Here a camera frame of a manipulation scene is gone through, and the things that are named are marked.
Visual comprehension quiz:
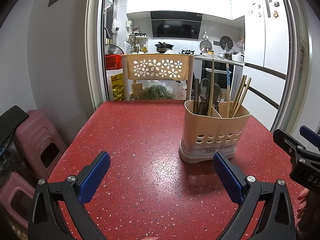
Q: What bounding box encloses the beige plastic utensil holder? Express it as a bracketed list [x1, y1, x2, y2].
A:
[179, 99, 251, 163]

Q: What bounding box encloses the bag of green vegetables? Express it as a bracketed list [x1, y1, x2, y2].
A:
[142, 80, 175, 101]

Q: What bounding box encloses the red plastic basket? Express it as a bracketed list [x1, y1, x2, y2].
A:
[104, 54, 124, 70]

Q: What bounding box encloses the white refrigerator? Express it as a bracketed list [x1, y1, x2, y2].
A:
[240, 0, 290, 130]

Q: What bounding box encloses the white red-dotted plastic bag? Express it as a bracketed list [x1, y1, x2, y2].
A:
[173, 81, 187, 100]

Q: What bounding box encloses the round black hanging pan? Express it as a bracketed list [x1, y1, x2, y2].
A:
[220, 35, 234, 49]

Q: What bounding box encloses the white rice cooker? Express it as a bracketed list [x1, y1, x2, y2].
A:
[231, 51, 245, 62]

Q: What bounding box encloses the black-handled steel spoon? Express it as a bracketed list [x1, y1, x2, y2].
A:
[211, 84, 222, 113]
[199, 78, 211, 117]
[194, 78, 200, 115]

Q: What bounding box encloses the beige flower-pattern chair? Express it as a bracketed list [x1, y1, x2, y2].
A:
[122, 54, 195, 102]

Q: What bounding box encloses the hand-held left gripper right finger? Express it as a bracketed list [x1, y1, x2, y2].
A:
[212, 152, 297, 240]

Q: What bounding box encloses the black flat panel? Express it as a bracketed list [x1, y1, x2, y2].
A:
[0, 105, 30, 147]

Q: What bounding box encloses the black built-in oven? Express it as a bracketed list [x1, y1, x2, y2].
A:
[201, 60, 235, 98]

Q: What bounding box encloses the blue patterned chopstick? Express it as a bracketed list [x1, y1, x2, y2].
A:
[226, 63, 231, 118]

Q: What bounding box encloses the spice rack with jars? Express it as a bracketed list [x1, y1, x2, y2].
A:
[127, 31, 148, 53]

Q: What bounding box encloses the person's right hand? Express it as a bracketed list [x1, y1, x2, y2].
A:
[297, 189, 311, 218]

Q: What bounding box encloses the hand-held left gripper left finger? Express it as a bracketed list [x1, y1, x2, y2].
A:
[27, 151, 111, 240]

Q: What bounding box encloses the yellow cooking oil bottle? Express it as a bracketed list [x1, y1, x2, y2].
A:
[106, 70, 125, 101]

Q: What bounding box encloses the black range hood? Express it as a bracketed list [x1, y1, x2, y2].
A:
[150, 11, 203, 40]

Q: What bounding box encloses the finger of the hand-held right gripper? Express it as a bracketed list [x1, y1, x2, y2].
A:
[299, 125, 320, 153]
[272, 128, 311, 165]

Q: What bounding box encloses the steel pot lid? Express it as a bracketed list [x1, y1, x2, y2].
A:
[104, 44, 123, 55]

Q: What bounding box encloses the black wok with lid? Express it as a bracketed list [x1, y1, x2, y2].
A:
[154, 42, 175, 53]

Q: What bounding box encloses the pink plastic stool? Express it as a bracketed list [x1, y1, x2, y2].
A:
[14, 109, 68, 180]
[0, 171, 37, 230]

